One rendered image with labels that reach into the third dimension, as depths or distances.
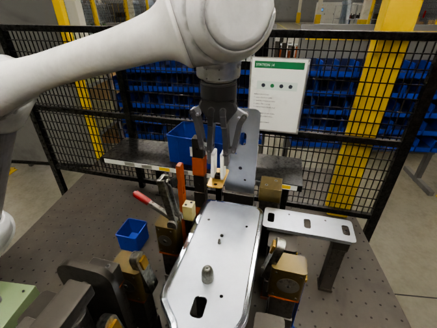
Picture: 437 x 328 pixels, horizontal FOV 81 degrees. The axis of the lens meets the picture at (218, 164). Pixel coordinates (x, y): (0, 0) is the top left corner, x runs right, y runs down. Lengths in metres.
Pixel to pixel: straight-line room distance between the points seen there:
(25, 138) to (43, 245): 2.03
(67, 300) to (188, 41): 0.46
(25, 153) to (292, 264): 3.12
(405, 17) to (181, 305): 1.12
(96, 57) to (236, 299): 0.60
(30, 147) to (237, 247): 2.86
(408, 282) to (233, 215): 1.66
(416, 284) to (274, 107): 1.68
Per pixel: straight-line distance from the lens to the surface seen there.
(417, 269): 2.47
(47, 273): 1.32
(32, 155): 3.42
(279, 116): 1.14
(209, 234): 0.85
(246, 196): 1.00
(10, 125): 0.85
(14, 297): 1.24
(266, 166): 1.12
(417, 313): 2.21
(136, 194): 0.80
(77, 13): 4.88
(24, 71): 0.59
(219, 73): 0.50
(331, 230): 0.93
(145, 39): 0.36
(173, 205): 0.79
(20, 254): 1.46
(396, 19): 1.16
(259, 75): 1.10
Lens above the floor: 1.62
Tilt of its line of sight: 31 degrees down
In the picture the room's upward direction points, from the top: straight up
